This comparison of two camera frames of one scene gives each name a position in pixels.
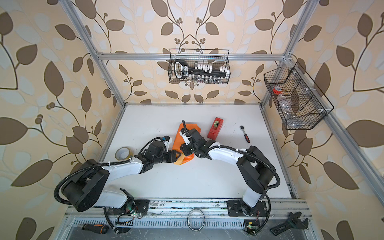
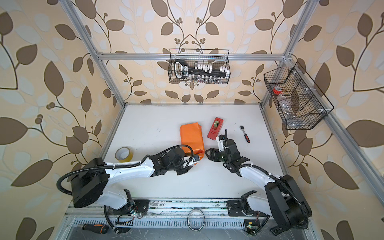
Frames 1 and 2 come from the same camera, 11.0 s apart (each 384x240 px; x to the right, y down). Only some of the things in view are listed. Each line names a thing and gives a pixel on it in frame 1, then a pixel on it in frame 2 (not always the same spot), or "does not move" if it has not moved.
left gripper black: (174, 158) -> (185, 169)
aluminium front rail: (181, 214) does not move
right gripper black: (184, 148) -> (213, 152)
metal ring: (187, 220) does not move
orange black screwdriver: (98, 228) does not move
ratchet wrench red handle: (242, 127) does not move
